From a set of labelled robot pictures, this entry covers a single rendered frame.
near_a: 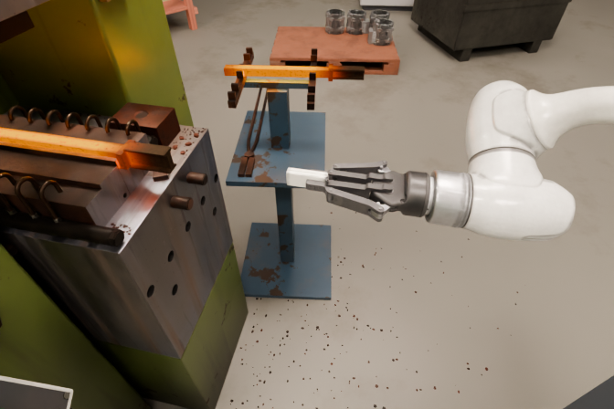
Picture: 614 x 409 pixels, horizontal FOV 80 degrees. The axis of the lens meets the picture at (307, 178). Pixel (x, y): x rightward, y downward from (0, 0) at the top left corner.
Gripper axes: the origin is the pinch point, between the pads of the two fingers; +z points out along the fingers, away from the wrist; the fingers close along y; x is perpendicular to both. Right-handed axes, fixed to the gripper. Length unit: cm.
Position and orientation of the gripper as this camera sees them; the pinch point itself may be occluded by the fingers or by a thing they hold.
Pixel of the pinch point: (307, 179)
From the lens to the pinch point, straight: 63.3
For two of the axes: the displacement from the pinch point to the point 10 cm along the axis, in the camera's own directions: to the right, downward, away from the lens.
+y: 2.0, -6.6, 7.2
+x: 0.0, -7.4, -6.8
